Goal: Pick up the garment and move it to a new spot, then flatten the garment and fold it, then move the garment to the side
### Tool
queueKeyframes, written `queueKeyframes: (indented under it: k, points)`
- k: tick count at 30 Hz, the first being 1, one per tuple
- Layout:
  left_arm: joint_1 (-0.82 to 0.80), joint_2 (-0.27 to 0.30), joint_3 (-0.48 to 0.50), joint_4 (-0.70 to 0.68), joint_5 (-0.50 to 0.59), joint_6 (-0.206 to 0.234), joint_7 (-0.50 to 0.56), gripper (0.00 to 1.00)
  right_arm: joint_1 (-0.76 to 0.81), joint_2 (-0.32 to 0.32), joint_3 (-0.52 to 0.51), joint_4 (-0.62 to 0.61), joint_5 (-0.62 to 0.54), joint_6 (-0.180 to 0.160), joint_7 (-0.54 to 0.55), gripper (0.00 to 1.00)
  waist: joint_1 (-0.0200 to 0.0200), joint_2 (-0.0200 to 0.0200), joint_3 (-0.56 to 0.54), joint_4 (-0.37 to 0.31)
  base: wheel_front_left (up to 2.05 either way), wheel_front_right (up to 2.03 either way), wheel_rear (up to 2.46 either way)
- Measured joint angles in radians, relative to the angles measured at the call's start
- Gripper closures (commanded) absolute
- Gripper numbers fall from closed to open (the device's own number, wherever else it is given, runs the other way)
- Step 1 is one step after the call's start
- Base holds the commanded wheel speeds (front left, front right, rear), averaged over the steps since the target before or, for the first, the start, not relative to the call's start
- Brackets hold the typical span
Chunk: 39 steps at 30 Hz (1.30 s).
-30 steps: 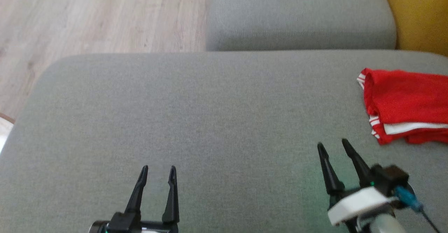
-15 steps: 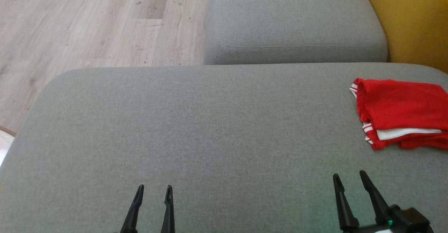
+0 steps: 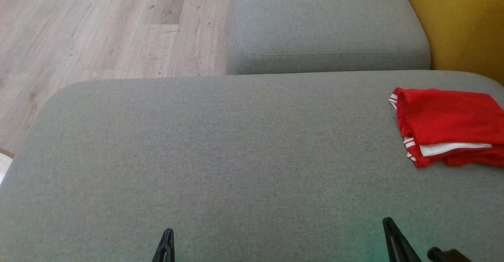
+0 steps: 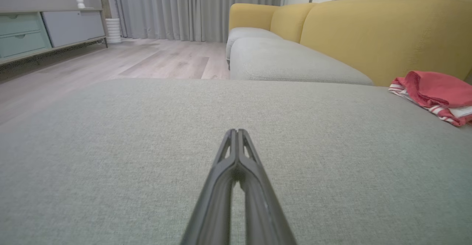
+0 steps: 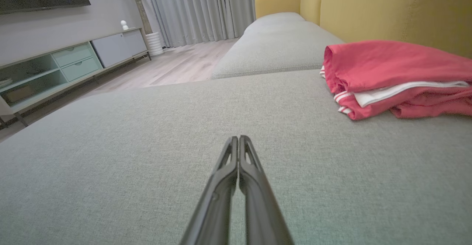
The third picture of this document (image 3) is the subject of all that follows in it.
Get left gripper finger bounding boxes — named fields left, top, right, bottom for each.
left=166, top=229, right=176, bottom=262
left=153, top=229, right=169, bottom=262

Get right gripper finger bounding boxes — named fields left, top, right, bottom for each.
left=383, top=217, right=422, bottom=262

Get red white-striped sports shorts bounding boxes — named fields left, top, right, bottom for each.
left=389, top=87, right=504, bottom=168

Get large grey sofa seat cushion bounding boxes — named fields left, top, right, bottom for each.
left=0, top=70, right=504, bottom=262

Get yellow sofa with grey cushions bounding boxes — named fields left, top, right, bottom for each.
left=398, top=0, right=504, bottom=86

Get small grey sofa seat cushion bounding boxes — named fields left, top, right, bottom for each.
left=225, top=0, right=432, bottom=75

